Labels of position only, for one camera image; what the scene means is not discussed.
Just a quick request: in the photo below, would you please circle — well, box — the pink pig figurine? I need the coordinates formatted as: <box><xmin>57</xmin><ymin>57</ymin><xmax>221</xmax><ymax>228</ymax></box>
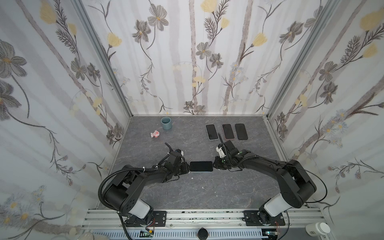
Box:
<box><xmin>151</xmin><ymin>130</ymin><xmax>160</xmax><ymax>138</ymax></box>

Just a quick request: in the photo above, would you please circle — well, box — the clear teal phone case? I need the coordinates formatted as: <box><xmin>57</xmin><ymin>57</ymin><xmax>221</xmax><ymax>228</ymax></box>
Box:
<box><xmin>189</xmin><ymin>161</ymin><xmax>214</xmax><ymax>173</ymax></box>

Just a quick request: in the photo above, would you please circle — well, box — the purple-edged smartphone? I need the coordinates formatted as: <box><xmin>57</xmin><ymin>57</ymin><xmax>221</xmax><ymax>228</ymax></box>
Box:
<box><xmin>222</xmin><ymin>124</ymin><xmax>235</xmax><ymax>140</ymax></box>

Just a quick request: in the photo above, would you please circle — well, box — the white cylinder device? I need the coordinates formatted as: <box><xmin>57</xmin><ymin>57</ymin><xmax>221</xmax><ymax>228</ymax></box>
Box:
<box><xmin>305</xmin><ymin>222</ymin><xmax>331</xmax><ymax>237</ymax></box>

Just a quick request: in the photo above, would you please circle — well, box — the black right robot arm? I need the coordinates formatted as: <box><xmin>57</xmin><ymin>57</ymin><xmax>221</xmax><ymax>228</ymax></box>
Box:
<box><xmin>213</xmin><ymin>141</ymin><xmax>317</xmax><ymax>226</ymax></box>

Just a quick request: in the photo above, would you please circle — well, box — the light blue phone case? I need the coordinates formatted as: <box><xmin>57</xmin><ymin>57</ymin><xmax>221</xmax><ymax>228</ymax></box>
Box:
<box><xmin>205</xmin><ymin>124</ymin><xmax>219</xmax><ymax>141</ymax></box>

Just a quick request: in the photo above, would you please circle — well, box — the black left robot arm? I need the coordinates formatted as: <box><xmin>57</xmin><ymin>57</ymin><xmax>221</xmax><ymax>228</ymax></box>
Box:
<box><xmin>98</xmin><ymin>143</ymin><xmax>190</xmax><ymax>240</ymax></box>

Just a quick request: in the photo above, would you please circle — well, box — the black knob on rail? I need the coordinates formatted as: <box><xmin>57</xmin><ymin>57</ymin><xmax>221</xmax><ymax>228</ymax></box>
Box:
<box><xmin>197</xmin><ymin>228</ymin><xmax>209</xmax><ymax>240</ymax></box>

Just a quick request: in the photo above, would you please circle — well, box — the teal ceramic cup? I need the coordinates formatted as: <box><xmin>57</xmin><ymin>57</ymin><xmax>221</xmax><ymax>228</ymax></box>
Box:
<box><xmin>161</xmin><ymin>117</ymin><xmax>172</xmax><ymax>130</ymax></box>

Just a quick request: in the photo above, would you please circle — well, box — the black phone case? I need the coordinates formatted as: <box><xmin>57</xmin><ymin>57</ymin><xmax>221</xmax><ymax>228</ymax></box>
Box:
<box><xmin>234</xmin><ymin>123</ymin><xmax>249</xmax><ymax>141</ymax></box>

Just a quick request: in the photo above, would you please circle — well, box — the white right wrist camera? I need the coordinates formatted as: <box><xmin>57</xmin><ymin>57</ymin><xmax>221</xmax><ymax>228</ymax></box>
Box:
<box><xmin>216</xmin><ymin>146</ymin><xmax>226</xmax><ymax>159</ymax></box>

